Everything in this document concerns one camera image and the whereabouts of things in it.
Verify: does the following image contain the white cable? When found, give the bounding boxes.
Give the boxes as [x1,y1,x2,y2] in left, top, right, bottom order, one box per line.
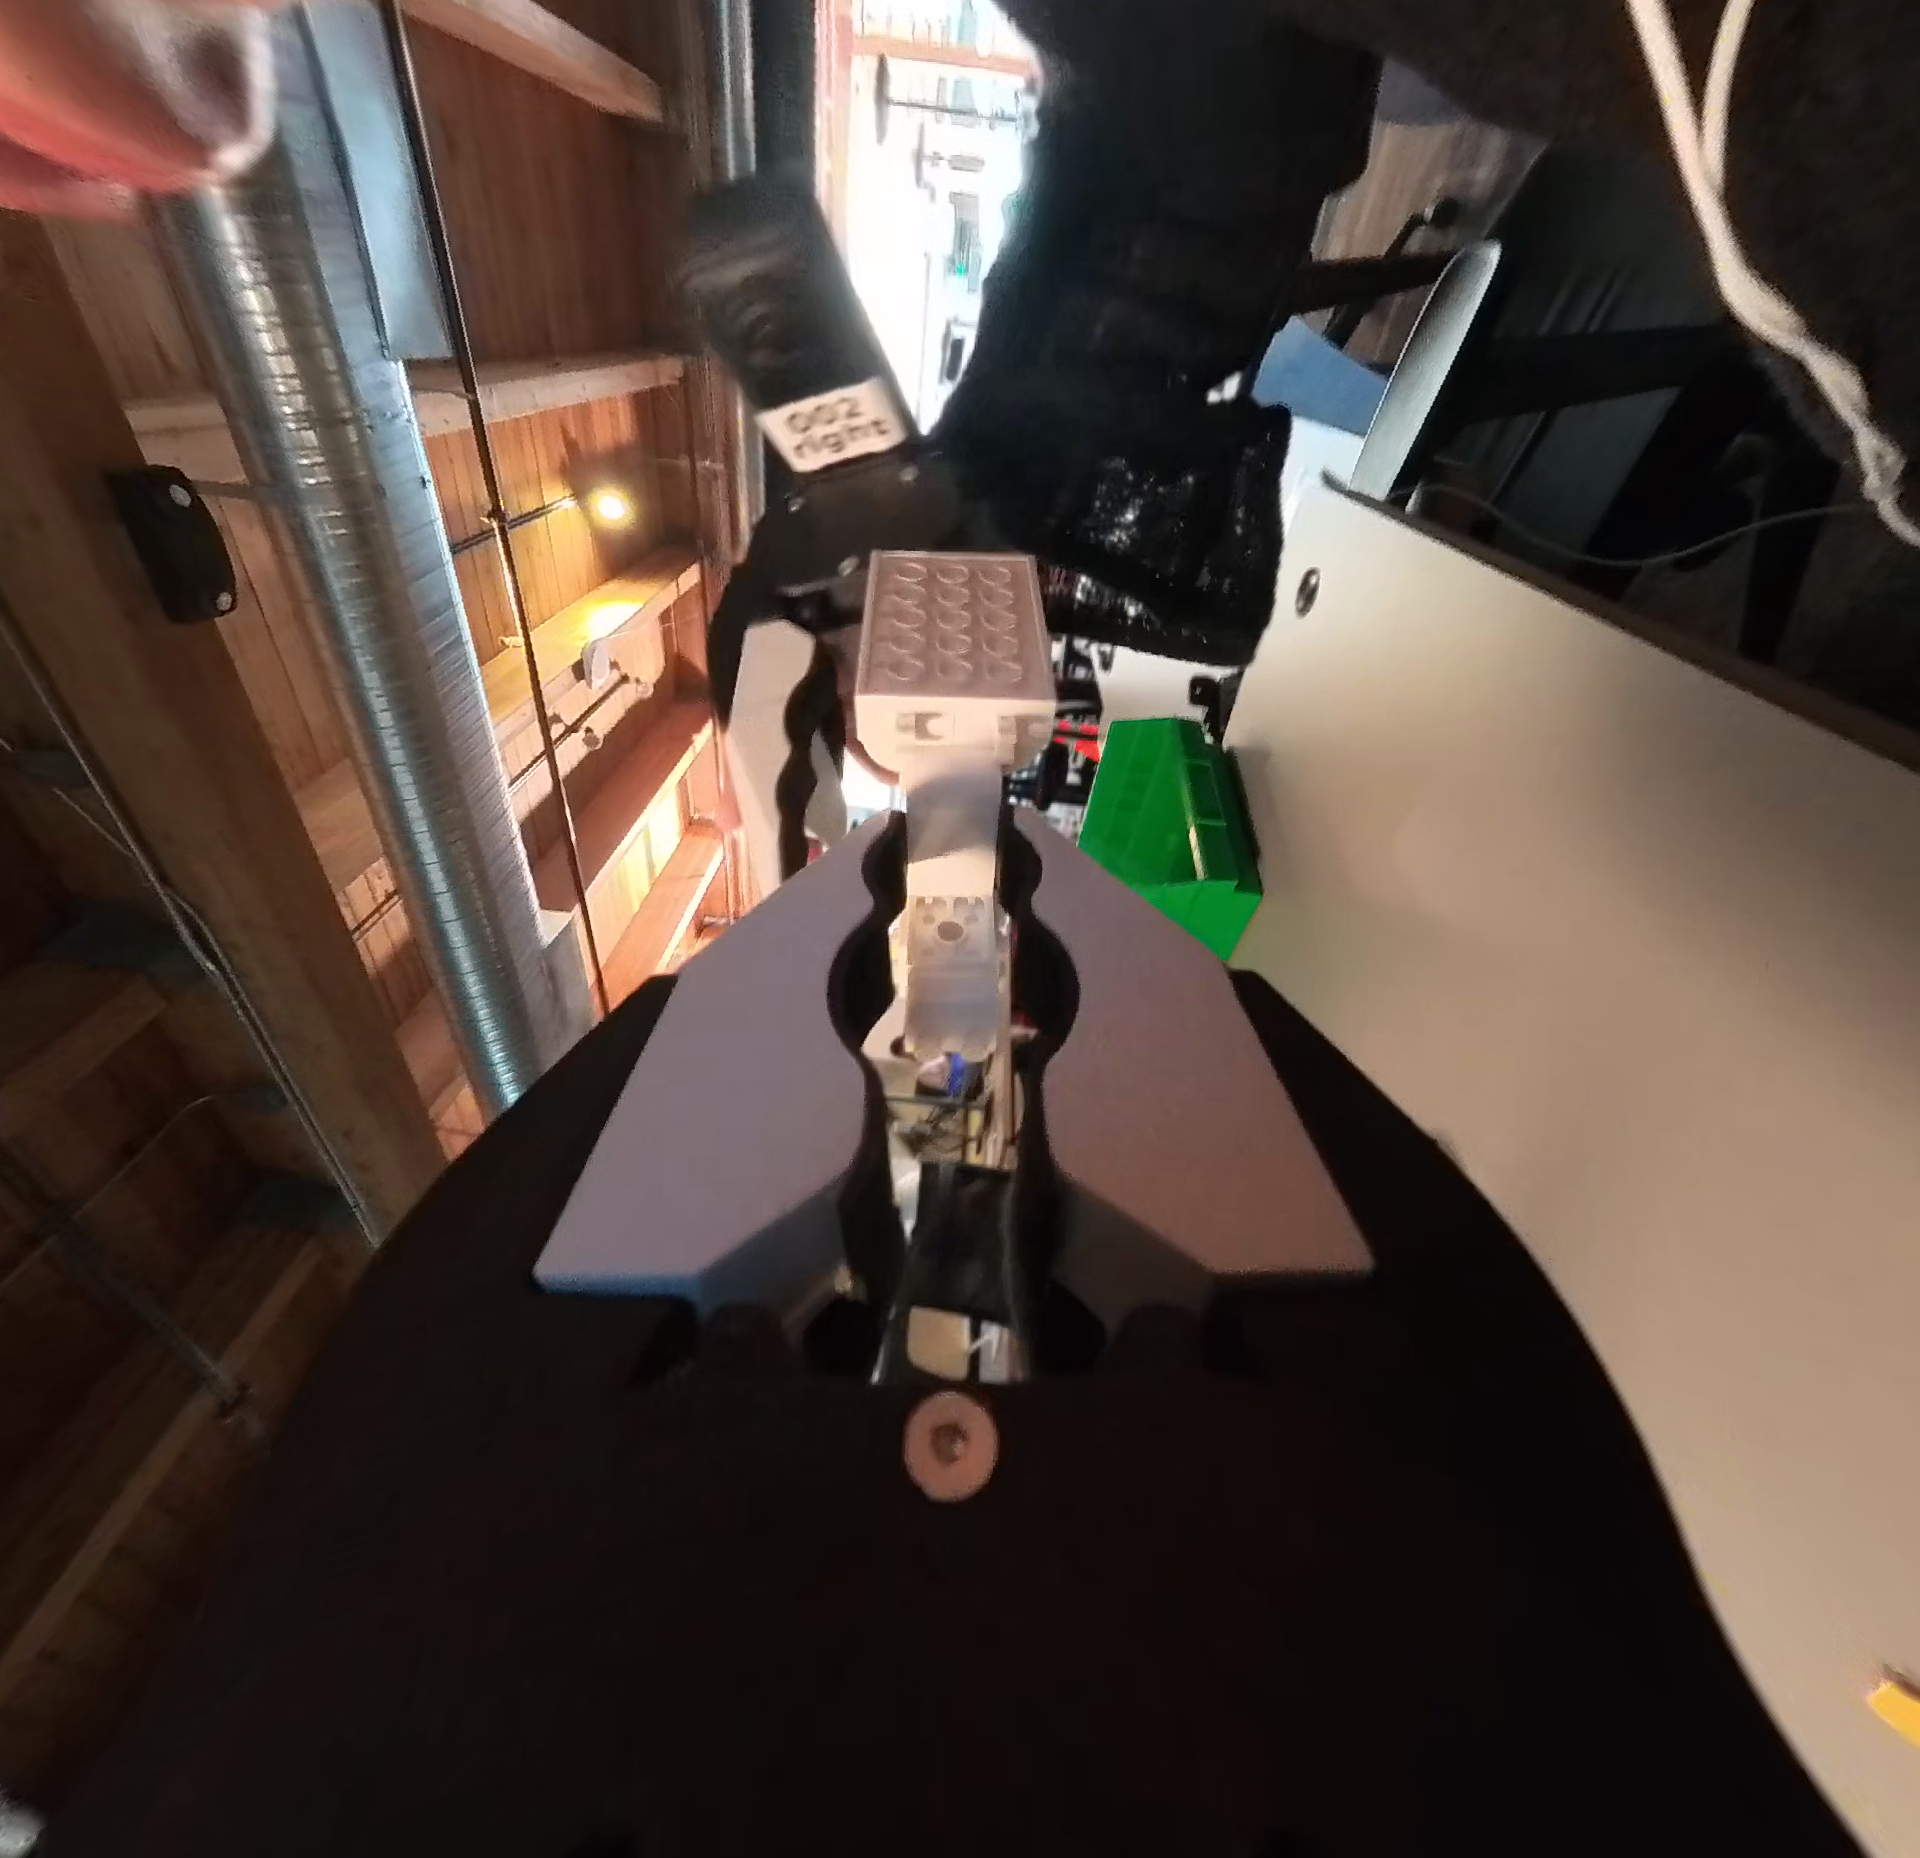
[1607,0,1920,547]

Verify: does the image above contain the green plastic bin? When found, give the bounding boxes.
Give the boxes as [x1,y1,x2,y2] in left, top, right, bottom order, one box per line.
[1076,715,1264,962]

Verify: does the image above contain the corrugated silver air duct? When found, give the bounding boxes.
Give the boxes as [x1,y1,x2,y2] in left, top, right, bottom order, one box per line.
[151,177,602,1117]

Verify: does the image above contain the person's black sweater torso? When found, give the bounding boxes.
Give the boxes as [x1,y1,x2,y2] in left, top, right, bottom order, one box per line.
[1349,0,1920,541]

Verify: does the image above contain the black vertical pipe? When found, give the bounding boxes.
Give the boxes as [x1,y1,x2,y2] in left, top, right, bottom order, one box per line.
[747,0,825,188]

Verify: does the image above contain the black wall-mounted device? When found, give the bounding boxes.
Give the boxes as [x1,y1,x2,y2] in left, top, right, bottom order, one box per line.
[107,463,239,627]

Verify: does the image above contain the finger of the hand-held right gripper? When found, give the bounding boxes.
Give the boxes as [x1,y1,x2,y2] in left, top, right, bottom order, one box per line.
[728,620,860,891]

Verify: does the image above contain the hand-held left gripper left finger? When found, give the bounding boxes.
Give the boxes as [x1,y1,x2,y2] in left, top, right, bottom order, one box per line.
[532,812,909,1308]

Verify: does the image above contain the white lego assembly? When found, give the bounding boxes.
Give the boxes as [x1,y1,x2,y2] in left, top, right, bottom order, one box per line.
[852,552,1055,1148]

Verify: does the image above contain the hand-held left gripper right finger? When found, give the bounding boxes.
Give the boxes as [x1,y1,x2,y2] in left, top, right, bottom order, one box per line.
[1004,807,1378,1315]

